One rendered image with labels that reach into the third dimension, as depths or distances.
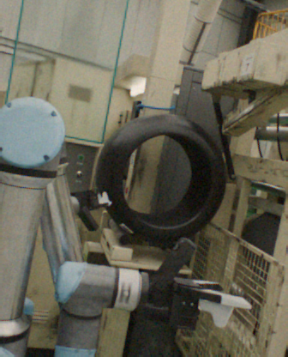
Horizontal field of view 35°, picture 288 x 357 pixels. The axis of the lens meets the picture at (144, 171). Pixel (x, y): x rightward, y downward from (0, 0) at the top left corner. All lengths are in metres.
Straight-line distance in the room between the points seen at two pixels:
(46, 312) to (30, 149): 2.01
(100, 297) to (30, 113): 0.35
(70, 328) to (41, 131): 0.36
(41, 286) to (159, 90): 1.25
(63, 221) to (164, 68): 1.50
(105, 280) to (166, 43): 1.67
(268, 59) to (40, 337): 1.90
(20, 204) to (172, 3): 1.75
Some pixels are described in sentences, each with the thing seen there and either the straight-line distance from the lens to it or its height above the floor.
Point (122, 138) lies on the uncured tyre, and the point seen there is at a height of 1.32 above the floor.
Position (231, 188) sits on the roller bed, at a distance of 2.38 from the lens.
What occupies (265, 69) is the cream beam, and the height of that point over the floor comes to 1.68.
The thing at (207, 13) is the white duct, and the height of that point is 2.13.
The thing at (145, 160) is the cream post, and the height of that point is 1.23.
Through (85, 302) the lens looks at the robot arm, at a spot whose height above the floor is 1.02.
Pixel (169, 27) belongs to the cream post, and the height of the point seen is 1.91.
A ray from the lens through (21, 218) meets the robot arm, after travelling 0.81.
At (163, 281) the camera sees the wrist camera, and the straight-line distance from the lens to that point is 0.88.
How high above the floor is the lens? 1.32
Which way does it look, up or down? 4 degrees down
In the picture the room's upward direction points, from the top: 11 degrees clockwise
